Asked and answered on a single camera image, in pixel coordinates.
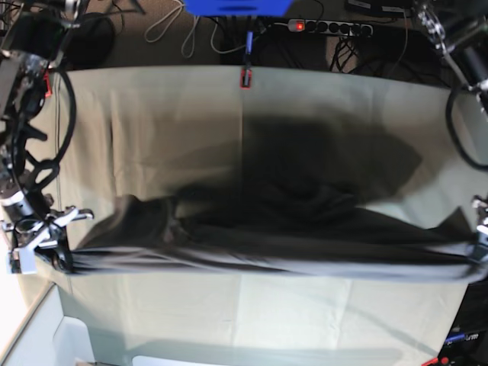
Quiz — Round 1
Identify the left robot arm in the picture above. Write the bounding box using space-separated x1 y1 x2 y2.
413 1 487 172

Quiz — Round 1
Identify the red black clamp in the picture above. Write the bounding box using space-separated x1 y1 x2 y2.
43 72 52 98
239 30 253 89

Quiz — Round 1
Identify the red black clamp top left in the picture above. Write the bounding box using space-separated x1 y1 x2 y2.
43 72 52 98

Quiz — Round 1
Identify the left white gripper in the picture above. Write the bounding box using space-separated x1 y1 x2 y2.
471 195 487 263

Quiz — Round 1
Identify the grey t-shirt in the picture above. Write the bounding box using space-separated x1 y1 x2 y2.
72 195 487 284

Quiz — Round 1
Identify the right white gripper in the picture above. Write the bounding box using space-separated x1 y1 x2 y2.
1 206 94 275

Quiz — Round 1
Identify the red clamp bottom right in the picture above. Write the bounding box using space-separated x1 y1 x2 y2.
422 357 450 366

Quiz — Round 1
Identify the black power strip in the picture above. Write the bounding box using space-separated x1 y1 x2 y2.
285 19 374 37

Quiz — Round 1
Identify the black round base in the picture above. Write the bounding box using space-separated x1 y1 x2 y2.
65 12 116 70

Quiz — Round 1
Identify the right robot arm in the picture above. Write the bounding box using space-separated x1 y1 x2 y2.
1 1 93 275

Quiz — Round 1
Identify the red black clamp top centre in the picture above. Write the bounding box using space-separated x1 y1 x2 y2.
239 30 253 89

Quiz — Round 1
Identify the white storage bin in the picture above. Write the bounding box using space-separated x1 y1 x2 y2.
1 282 96 365

